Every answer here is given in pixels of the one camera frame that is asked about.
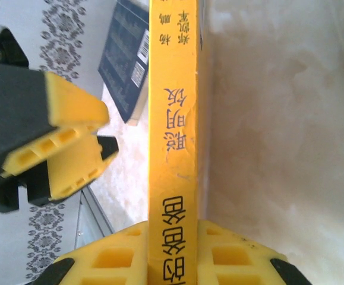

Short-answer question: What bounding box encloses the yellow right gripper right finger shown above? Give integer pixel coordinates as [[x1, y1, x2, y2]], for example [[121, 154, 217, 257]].
[[197, 219, 312, 285]]

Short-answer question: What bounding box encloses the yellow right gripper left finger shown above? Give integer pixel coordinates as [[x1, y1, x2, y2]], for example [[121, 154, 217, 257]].
[[30, 221, 149, 285]]

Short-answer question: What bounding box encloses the black paperback book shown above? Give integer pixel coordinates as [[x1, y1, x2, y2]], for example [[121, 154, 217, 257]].
[[97, 0, 150, 127]]

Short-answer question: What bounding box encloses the yellow paperback book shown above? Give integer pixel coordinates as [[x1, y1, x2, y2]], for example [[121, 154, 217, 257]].
[[147, 0, 211, 285]]

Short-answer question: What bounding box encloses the aluminium table edge rail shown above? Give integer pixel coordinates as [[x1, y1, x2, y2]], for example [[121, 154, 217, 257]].
[[75, 186, 115, 250]]

